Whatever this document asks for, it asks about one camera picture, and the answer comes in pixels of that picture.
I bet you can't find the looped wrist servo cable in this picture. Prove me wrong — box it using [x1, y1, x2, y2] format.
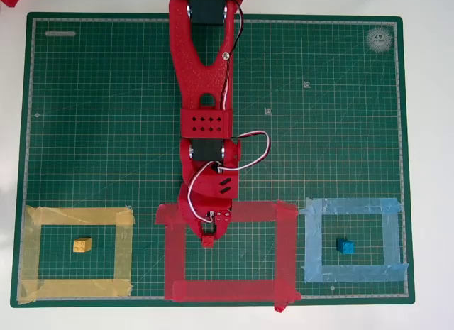
[218, 130, 272, 174]

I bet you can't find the green cutting mat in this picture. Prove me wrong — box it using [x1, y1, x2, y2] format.
[9, 12, 416, 309]

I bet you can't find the blue toy brick cube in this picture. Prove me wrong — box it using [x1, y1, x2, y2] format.
[336, 238, 356, 255]

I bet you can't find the forearm servo cable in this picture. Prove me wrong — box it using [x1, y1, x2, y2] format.
[220, 3, 245, 113]

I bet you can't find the blue tape square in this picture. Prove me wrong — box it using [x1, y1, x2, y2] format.
[298, 197, 409, 284]

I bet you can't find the white gripper servo cable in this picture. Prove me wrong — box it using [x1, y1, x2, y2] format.
[186, 161, 218, 224]

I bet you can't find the red tape square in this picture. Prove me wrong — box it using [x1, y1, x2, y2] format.
[155, 199, 302, 313]

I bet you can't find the yellow tape square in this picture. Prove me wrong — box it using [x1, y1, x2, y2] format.
[16, 204, 136, 305]

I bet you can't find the yellow toy brick cube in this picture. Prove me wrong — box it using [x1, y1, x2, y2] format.
[72, 237, 93, 253]

